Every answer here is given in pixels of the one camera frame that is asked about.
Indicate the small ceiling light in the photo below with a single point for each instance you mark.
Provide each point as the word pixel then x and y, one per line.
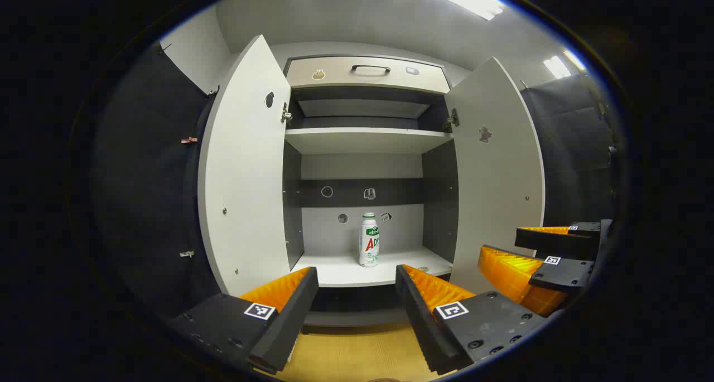
pixel 556 67

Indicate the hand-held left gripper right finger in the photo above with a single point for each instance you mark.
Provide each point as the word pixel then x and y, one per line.
pixel 415 320

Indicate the metal door hinge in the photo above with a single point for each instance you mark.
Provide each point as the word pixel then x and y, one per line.
pixel 286 115
pixel 453 118

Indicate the black backdrop cloth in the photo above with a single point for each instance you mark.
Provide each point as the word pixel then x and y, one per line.
pixel 574 148
pixel 145 192

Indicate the white bottle with green label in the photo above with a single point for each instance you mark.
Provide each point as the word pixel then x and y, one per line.
pixel 369 248

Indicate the white and grey cabinet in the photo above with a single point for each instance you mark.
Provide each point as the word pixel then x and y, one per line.
pixel 362 167

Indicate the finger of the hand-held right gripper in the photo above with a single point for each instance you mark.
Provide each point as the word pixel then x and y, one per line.
pixel 552 242
pixel 560 275

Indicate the white cabinet drawer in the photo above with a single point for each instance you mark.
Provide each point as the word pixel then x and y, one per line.
pixel 340 80

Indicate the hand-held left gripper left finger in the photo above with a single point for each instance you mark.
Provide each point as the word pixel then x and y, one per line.
pixel 290 326

